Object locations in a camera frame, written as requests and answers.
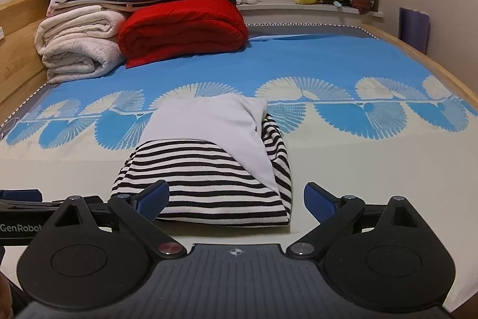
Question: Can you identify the purple box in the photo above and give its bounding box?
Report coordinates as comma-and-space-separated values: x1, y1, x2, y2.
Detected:
399, 7, 430, 54

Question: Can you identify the striped white shirt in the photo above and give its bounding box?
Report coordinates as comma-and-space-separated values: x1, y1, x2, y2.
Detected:
110, 95, 294, 228

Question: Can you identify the blue patterned bed sheet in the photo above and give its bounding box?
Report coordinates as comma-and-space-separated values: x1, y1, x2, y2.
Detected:
0, 24, 478, 305

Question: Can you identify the folded cream blanket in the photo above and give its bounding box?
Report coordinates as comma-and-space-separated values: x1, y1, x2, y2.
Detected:
35, 5, 129, 84

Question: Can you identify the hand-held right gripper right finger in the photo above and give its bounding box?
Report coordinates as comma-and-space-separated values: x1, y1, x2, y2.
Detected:
286, 182, 449, 260

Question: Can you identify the wooden bed frame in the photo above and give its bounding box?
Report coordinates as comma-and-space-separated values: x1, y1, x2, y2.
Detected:
0, 0, 478, 125

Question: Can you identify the windowsill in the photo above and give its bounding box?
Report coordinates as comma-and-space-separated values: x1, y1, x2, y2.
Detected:
237, 0, 385, 28

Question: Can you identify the folded red blanket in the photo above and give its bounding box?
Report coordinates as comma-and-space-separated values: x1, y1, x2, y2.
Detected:
117, 0, 249, 69

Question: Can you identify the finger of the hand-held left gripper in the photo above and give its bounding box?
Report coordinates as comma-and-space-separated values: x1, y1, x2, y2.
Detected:
0, 189, 64, 211

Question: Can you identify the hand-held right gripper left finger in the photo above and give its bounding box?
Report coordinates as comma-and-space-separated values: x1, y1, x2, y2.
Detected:
28, 180, 186, 260

